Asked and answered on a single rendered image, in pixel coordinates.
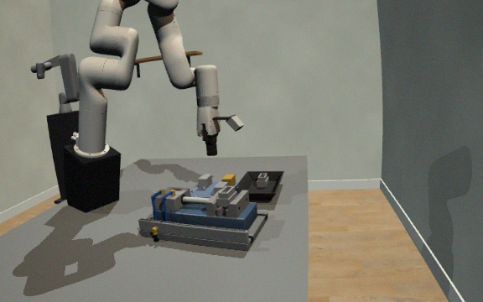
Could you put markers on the yellow rectangular block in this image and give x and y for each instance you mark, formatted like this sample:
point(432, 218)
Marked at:
point(230, 178)

